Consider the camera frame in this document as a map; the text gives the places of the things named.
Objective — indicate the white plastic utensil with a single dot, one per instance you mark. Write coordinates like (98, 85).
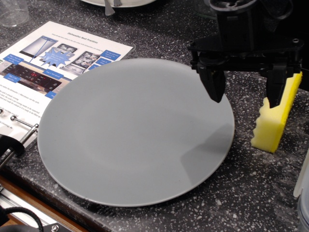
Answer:
(108, 8)

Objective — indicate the yellow sponge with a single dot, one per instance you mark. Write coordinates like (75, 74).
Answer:
(271, 122)

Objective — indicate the clear glass container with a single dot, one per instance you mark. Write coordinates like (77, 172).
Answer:
(202, 9)

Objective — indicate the laminated dishwasher instruction sheet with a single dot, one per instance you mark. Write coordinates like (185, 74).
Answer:
(36, 68)

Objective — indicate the white plate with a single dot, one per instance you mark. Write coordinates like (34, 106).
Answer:
(125, 3)

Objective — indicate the black bracket with screw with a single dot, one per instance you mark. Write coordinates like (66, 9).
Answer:
(56, 227)

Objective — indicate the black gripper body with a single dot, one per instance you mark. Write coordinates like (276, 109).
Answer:
(246, 42)

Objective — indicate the clear plastic cup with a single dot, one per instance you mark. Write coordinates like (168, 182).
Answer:
(13, 12)

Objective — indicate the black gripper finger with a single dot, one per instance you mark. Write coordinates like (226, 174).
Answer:
(213, 81)
(276, 80)

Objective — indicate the clear plastic container with lid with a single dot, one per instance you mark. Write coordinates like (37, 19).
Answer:
(301, 191)

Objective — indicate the grey round plate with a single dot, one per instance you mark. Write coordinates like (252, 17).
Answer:
(134, 132)

